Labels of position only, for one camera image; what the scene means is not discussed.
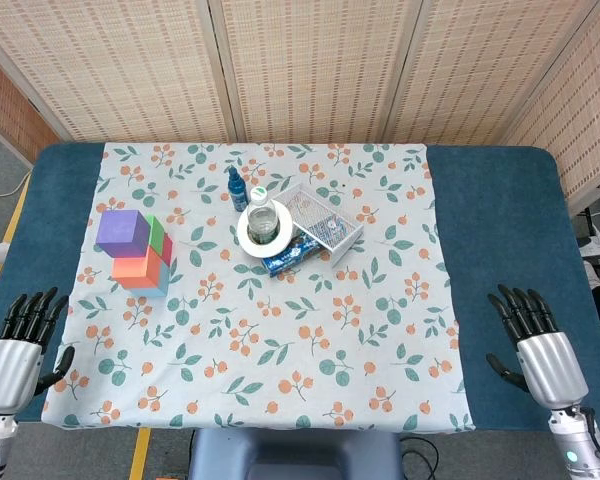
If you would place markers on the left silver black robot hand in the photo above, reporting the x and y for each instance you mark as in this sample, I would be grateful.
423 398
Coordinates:
10 370

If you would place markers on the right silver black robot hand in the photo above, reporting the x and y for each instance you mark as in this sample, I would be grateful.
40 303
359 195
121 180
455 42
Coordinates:
550 365

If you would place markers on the orange foam cube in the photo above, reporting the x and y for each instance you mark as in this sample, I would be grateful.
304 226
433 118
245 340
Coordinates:
132 270

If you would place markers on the light blue foam cube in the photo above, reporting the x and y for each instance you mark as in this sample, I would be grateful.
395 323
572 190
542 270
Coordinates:
162 282

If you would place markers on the purple foam cube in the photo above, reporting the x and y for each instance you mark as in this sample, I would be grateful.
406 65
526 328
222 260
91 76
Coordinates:
122 232

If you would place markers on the green foam cube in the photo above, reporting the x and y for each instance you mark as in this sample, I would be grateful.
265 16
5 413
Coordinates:
156 232

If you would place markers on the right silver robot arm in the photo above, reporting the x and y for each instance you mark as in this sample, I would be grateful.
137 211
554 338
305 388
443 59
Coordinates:
575 450

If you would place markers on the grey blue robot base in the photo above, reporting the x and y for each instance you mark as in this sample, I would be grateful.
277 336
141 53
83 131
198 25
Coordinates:
295 450

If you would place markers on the blue felt table cover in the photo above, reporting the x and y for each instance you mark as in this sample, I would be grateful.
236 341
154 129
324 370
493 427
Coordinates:
505 225

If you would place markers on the pink foam cube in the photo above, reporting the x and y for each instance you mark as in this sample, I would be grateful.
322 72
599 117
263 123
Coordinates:
167 249

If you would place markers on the floral patterned tablecloth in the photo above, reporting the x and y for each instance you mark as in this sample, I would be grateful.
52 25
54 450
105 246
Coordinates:
305 310

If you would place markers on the beige woven screen panel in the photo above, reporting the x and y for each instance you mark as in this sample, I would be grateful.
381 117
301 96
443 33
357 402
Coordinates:
480 70
120 70
315 70
585 115

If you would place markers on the brown woven screen panel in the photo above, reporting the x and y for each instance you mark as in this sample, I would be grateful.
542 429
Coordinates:
5 110

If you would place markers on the white mesh tray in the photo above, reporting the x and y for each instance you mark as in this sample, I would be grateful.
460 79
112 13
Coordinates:
320 215

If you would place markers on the blue tissue pack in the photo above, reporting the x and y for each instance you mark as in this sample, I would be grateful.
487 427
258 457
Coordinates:
285 260

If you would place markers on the small blue spray bottle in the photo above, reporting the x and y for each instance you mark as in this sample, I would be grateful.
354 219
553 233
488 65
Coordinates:
238 192

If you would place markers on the white tape roll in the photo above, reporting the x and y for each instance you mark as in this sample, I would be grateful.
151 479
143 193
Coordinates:
285 240

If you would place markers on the clear plastic water bottle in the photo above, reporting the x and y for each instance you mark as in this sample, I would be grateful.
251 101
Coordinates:
262 220

